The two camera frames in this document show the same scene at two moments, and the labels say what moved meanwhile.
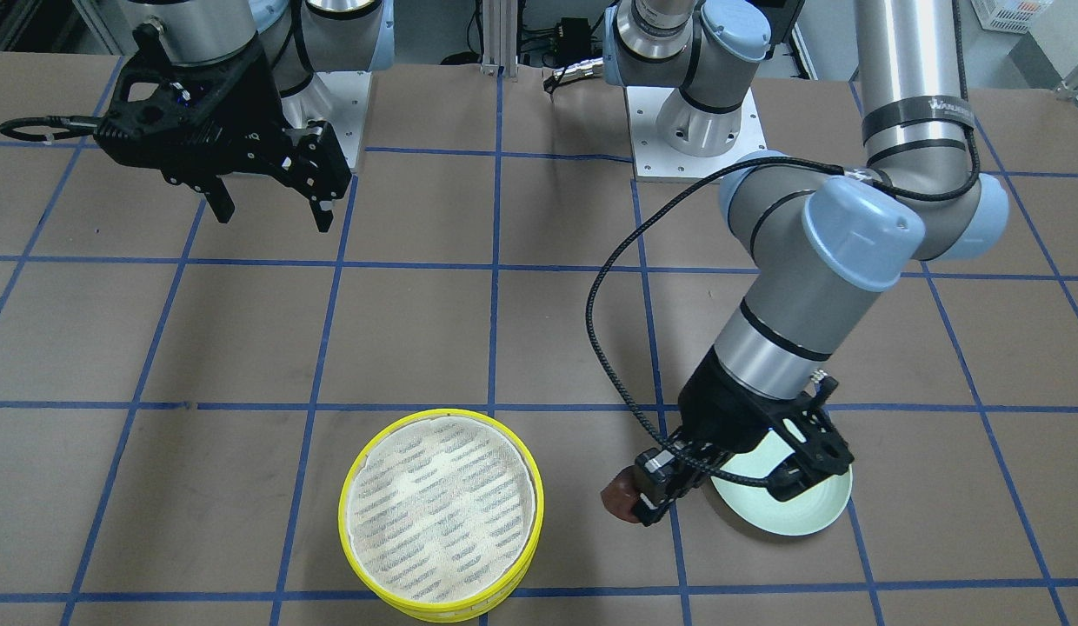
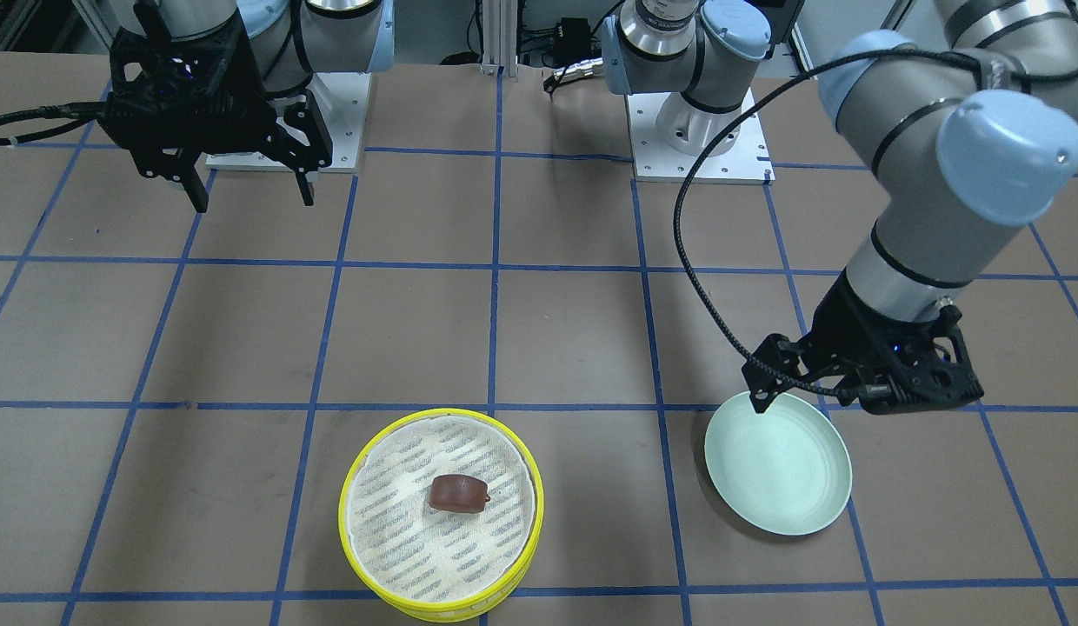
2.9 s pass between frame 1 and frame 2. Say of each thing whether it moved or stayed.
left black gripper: moved
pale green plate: stayed
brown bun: moved
